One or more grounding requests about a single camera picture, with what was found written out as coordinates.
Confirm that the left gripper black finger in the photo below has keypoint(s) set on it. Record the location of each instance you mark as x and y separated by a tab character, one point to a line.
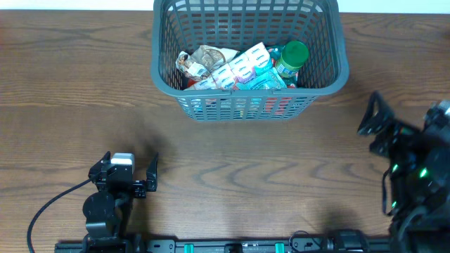
95	170
152	175

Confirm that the green lid jar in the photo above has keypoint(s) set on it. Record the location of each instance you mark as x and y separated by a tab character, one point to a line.
293	56

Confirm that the green Nescafe coffee bag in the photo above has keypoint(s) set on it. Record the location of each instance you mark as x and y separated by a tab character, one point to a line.
275	54

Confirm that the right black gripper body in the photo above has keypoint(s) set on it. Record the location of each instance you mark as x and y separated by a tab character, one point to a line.
392	137

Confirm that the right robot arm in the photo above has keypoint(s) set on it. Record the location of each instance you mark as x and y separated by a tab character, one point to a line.
418	201

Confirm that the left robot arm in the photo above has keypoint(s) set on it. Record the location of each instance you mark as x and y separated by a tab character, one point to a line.
107	212

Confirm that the spaghetti pack with red ends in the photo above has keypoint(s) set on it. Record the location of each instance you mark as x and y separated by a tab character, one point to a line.
211	85

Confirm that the beige nuts bag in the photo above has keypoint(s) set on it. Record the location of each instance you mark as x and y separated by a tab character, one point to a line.
202	62

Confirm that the grey plastic basket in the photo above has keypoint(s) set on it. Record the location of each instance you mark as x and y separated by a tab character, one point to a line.
184	25

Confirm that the teal snack pouch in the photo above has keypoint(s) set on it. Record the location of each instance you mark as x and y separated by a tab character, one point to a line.
268	80

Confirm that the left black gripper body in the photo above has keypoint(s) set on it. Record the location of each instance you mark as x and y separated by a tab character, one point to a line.
124	183

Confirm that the white tissue pack bundle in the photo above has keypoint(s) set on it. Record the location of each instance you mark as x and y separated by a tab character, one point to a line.
243	68

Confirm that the black rail at table edge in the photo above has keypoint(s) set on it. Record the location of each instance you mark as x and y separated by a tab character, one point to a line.
298	242

